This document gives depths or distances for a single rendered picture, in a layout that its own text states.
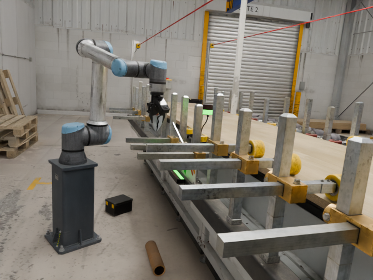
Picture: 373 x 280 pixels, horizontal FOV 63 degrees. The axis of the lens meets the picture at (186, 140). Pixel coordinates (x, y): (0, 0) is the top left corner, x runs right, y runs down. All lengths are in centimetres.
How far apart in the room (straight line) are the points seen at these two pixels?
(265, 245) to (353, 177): 24
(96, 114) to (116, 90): 720
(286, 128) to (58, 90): 895
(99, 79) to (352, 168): 182
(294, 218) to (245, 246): 69
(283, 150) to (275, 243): 36
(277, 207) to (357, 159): 32
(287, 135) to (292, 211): 43
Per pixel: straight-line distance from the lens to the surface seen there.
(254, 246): 57
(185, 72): 965
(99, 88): 223
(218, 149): 127
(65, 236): 237
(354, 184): 71
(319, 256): 117
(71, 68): 953
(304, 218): 119
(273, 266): 101
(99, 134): 227
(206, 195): 78
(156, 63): 164
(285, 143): 89
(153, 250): 221
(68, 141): 222
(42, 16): 979
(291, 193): 86
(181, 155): 153
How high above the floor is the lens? 122
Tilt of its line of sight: 11 degrees down
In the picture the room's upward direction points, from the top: 4 degrees clockwise
